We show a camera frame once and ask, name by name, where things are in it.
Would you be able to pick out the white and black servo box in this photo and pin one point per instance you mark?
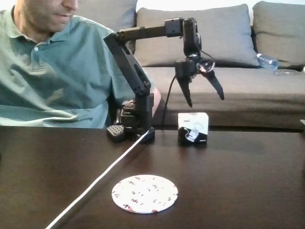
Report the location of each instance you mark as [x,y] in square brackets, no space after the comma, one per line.
[193,124]

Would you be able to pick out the grey sofa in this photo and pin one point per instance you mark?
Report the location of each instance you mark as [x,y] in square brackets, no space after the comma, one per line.
[238,95]

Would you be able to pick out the wide grey sofa cushion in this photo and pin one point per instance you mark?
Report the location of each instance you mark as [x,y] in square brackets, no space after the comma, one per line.
[214,28]

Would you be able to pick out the clear plastic water bottle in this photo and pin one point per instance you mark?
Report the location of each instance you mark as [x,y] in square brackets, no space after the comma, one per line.
[267,61]

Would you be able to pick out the clear glass dish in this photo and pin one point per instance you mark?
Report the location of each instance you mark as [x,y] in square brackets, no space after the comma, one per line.
[286,73]

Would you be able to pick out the black perforated table clamp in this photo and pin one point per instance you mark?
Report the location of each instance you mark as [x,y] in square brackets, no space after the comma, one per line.
[114,132]

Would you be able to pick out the small pale flat object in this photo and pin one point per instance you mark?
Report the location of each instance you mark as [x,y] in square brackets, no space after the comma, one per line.
[302,121]

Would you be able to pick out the round white floral coaster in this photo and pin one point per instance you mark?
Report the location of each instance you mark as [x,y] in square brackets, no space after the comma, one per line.
[145,193]

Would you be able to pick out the person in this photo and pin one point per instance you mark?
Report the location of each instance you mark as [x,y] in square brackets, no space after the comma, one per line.
[54,71]

